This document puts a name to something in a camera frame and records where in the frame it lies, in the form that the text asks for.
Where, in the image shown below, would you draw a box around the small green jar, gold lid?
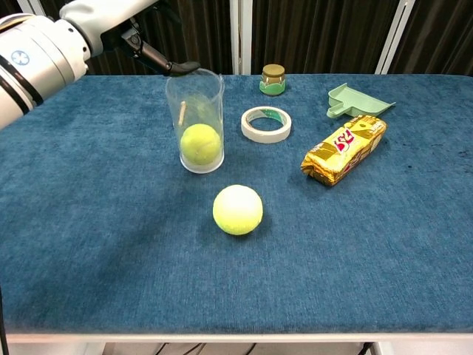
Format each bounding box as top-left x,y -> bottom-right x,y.
259,64 -> 287,97

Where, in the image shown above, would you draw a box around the yellow tennis ball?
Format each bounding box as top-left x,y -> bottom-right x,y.
180,124 -> 222,166
212,184 -> 265,236

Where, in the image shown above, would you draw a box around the blue velvet table cloth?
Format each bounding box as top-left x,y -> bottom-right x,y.
0,75 -> 473,334

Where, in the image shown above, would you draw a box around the black pleated curtain panel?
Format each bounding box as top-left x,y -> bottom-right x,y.
389,0 -> 473,78
38,0 -> 234,76
0,0 -> 23,19
251,0 -> 401,75

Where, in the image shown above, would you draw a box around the left robot hand, black fingers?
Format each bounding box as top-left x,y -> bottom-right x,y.
58,0 -> 201,78

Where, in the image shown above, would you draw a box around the clear plastic tube container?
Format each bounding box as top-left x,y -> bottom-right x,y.
165,68 -> 225,175

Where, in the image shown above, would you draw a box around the gold foil snack package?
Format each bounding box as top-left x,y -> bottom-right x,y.
300,114 -> 388,187

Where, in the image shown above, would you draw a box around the white masking tape roll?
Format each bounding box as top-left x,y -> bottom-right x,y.
240,106 -> 293,144

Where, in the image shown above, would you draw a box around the light green plastic dustpan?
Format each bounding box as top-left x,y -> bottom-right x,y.
326,83 -> 397,119

